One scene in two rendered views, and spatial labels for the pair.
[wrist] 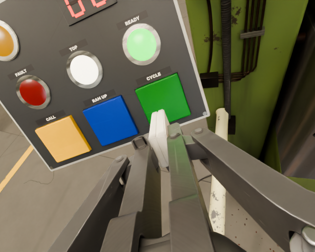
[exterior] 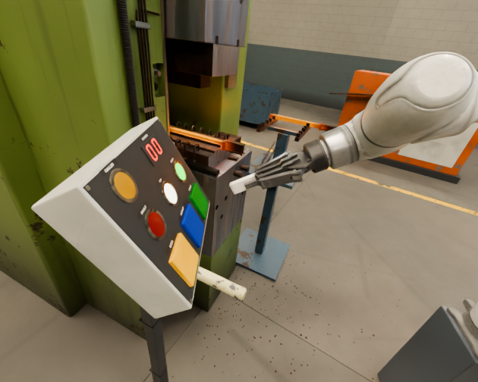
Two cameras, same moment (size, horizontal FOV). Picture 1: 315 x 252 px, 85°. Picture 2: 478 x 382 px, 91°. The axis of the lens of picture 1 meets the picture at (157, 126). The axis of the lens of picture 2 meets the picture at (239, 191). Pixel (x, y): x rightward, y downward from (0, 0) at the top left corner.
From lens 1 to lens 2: 0.58 m
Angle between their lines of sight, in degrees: 77
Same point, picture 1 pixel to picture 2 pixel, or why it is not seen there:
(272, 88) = not seen: hidden behind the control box
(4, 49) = (131, 191)
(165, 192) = not seen: outside the picture
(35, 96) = (159, 226)
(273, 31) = not seen: hidden behind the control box
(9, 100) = (144, 242)
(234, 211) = (204, 343)
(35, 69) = (149, 202)
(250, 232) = (227, 337)
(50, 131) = (179, 253)
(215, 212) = (231, 285)
